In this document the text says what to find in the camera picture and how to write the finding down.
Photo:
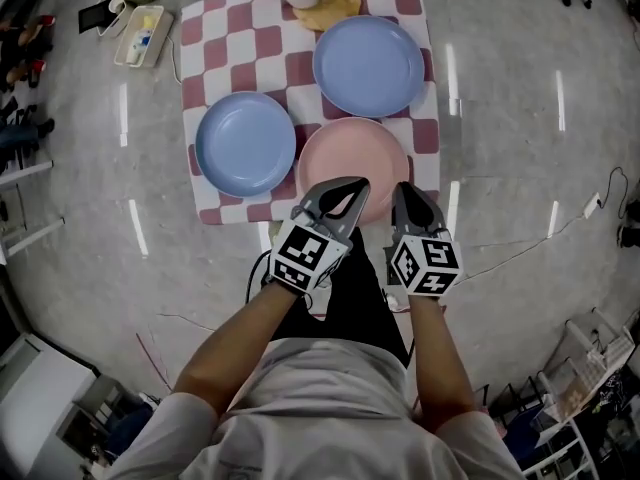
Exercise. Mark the person's right forearm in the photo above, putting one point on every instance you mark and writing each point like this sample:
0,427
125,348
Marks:
440,363

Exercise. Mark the black tablet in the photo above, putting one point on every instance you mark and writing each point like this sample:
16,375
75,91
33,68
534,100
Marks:
92,18

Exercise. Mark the blue plate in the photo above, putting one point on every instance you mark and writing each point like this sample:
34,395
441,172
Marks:
368,65
245,143

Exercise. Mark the long white storage bin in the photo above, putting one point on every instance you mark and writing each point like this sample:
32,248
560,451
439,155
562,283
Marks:
142,53

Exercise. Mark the white cup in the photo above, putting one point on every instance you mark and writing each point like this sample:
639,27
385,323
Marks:
117,5

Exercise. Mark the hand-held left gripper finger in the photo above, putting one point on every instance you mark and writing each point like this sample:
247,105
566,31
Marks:
317,194
357,208

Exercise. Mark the person's left forearm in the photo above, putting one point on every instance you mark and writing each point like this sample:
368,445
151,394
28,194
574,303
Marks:
235,348

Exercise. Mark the pale green sneaker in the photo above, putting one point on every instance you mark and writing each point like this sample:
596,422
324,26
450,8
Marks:
276,229

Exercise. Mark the white and blue bottle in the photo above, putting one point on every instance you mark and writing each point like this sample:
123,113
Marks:
139,43

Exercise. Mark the small white storage bin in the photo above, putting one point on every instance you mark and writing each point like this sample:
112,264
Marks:
112,25

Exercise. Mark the wooden mug tree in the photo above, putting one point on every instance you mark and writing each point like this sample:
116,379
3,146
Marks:
335,10

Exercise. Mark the yellow packet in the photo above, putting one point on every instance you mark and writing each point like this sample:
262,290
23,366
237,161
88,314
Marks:
148,20

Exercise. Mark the black shorts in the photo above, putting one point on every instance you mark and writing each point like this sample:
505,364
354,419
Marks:
350,298

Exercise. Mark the red white checkered tablecloth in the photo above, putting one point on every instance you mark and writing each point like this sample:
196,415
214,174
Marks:
235,43

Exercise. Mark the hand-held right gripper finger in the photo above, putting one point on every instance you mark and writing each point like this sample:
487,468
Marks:
434,215
397,213

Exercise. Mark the pink plate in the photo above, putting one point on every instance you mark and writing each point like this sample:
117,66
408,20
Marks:
350,153

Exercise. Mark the white desk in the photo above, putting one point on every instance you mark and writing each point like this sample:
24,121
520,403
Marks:
35,398
27,170

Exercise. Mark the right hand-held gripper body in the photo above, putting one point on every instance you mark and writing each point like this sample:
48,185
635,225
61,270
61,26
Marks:
435,258

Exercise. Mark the white t-shirt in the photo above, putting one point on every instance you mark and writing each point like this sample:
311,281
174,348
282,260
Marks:
325,418

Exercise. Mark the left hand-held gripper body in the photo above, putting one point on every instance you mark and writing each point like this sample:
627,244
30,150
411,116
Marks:
302,248

